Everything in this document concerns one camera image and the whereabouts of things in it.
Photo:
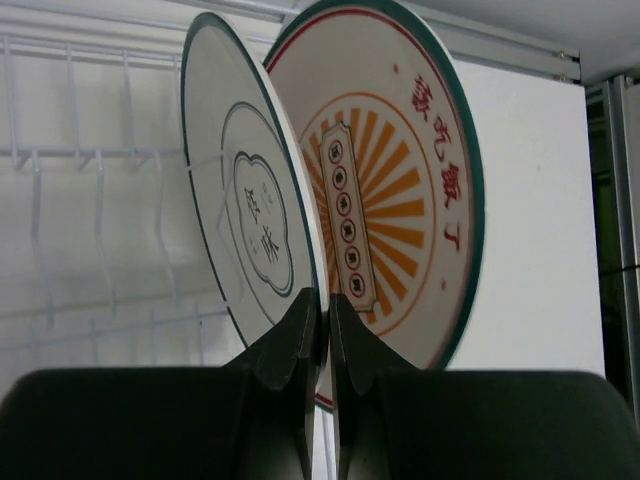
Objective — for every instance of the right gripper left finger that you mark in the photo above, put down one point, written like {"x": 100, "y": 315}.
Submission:
{"x": 274, "y": 428}

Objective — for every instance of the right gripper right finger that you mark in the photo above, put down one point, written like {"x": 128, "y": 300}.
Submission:
{"x": 363, "y": 368}

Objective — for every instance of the aluminium table frame rail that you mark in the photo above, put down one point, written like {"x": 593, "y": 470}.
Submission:
{"x": 535, "y": 388}

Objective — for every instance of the plate with orange sunburst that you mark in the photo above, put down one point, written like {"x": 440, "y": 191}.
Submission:
{"x": 390, "y": 146}

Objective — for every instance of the white plate with dark rim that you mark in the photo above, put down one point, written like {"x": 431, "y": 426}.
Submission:
{"x": 251, "y": 191}

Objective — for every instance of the white wire dish rack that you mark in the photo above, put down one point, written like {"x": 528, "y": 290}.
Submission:
{"x": 102, "y": 260}

